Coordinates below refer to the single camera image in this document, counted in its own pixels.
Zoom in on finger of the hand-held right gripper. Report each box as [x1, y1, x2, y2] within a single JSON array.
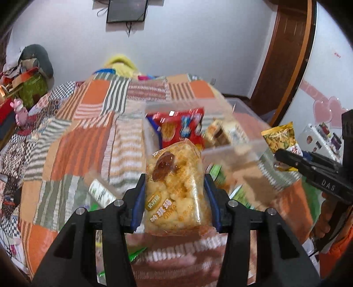
[[275, 149, 353, 197], [302, 151, 343, 169]]

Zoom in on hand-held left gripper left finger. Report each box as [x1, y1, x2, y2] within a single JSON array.
[[32, 173, 146, 287]]

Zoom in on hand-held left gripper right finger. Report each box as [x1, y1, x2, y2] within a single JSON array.
[[204, 174, 322, 287]]

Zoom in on yellow snack packet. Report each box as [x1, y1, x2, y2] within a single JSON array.
[[261, 122, 304, 173]]

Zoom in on puffed rice cake packet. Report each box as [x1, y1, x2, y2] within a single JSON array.
[[144, 139, 217, 237]]

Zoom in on clear plastic storage bin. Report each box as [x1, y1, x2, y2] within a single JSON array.
[[143, 98, 267, 177]]

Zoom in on person's right hand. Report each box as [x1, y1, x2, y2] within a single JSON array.
[[314, 192, 348, 249]]

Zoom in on green snack packet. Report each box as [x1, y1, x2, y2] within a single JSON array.
[[128, 246, 148, 261], [229, 185, 257, 209], [210, 164, 229, 185]]

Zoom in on small white snack packet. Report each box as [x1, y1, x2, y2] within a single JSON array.
[[89, 179, 118, 207]]

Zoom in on brown and white snack packet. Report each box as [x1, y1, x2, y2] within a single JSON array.
[[204, 118, 249, 147]]

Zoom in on red snack packet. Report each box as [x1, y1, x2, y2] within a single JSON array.
[[146, 108, 205, 149]]

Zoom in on striped patchwork blanket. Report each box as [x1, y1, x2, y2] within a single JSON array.
[[0, 73, 320, 280]]

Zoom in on brown wooden door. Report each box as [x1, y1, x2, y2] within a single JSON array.
[[250, 0, 316, 125]]

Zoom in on yellow cloth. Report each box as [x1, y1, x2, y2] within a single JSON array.
[[103, 54, 138, 78]]

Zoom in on pink plush toy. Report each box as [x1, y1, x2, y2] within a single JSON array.
[[9, 100, 29, 126]]

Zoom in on grey bag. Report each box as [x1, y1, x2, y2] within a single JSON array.
[[19, 44, 54, 79]]

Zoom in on pink heart wall stickers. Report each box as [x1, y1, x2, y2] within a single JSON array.
[[300, 80, 349, 129]]

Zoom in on wall-mounted black screen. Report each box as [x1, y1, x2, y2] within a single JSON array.
[[106, 0, 148, 23]]

